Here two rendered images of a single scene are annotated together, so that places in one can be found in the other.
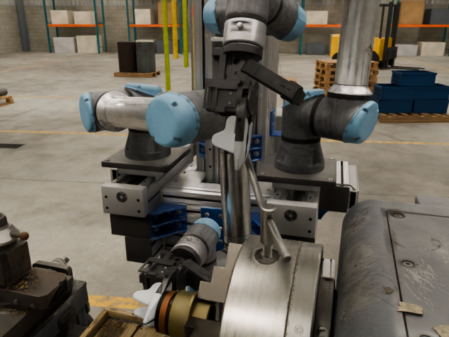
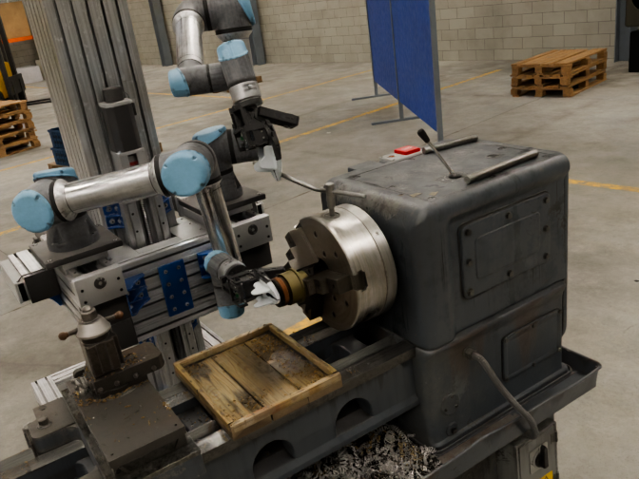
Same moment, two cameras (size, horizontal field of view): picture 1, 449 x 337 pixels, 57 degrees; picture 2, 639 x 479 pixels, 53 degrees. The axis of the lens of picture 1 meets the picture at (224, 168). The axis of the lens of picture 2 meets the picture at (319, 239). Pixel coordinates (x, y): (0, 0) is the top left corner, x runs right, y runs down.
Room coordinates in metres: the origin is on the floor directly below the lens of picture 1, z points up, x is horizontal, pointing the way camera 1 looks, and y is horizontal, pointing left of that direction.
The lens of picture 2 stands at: (-0.47, 1.08, 1.78)
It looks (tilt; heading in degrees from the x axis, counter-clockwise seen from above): 21 degrees down; 314
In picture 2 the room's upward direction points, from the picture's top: 8 degrees counter-clockwise
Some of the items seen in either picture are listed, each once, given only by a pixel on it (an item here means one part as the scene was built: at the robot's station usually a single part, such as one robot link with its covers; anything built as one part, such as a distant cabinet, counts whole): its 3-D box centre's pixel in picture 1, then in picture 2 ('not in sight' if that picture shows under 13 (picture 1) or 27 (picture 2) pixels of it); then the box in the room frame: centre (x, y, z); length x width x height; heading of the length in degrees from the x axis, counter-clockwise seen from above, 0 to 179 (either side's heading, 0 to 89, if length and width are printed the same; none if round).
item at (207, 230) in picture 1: (200, 240); (222, 267); (0.89, 0.06, 1.08); 0.11 x 0.08 x 0.09; 163
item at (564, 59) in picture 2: not in sight; (559, 72); (3.10, -7.89, 0.22); 1.25 x 0.86 x 0.44; 86
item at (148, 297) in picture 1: (147, 299); (262, 291); (0.64, 0.14, 1.10); 0.09 x 0.06 x 0.03; 163
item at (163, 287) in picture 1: (168, 283); (261, 280); (0.68, 0.11, 1.10); 0.09 x 0.02 x 0.05; 163
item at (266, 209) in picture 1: (267, 239); (331, 204); (0.56, -0.07, 1.26); 0.02 x 0.02 x 0.12
